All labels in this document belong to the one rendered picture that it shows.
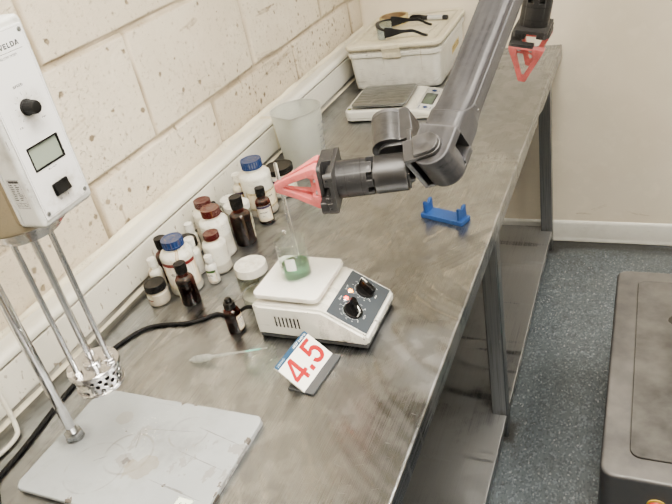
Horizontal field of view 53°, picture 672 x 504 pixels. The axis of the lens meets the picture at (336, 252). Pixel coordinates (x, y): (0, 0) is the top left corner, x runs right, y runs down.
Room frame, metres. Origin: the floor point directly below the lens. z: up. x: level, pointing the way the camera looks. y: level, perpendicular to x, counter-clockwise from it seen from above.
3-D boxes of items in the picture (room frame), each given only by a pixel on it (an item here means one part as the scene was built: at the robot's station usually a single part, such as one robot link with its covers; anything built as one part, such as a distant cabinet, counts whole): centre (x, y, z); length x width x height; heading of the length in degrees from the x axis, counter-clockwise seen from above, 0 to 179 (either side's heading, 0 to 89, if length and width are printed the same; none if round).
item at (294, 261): (0.95, 0.07, 0.87); 0.06 x 0.05 x 0.08; 14
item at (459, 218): (1.19, -0.23, 0.77); 0.10 x 0.03 x 0.04; 43
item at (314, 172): (0.94, 0.02, 1.01); 0.09 x 0.07 x 0.07; 77
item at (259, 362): (0.85, 0.15, 0.76); 0.06 x 0.06 x 0.02
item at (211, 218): (1.24, 0.23, 0.80); 0.06 x 0.06 x 0.11
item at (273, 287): (0.95, 0.07, 0.83); 0.12 x 0.12 x 0.01; 61
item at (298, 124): (1.63, 0.02, 0.82); 0.18 x 0.13 x 0.15; 167
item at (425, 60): (2.19, -0.37, 0.82); 0.37 x 0.31 x 0.14; 153
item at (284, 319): (0.93, 0.05, 0.79); 0.22 x 0.13 x 0.08; 61
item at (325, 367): (0.81, 0.08, 0.77); 0.09 x 0.06 x 0.04; 146
